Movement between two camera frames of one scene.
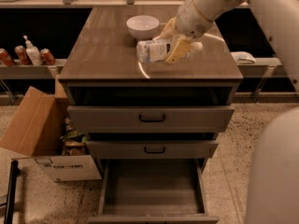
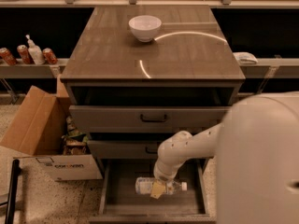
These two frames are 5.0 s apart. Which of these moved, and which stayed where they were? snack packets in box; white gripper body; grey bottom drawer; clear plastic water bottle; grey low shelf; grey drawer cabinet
Moved: white gripper body; clear plastic water bottle
Stayed: grey drawer cabinet; grey low shelf; grey bottom drawer; snack packets in box
